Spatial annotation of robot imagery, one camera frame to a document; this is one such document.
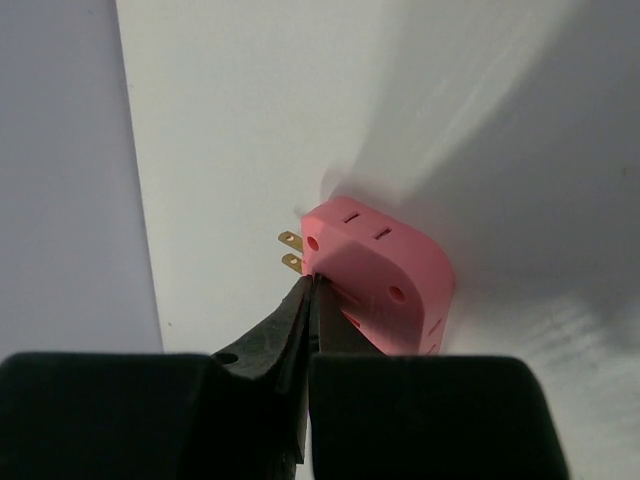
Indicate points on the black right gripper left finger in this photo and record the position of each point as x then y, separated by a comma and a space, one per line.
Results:
236, 414

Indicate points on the pink plug adapter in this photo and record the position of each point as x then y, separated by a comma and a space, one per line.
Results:
393, 282

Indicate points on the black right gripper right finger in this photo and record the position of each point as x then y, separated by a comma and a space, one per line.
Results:
375, 416

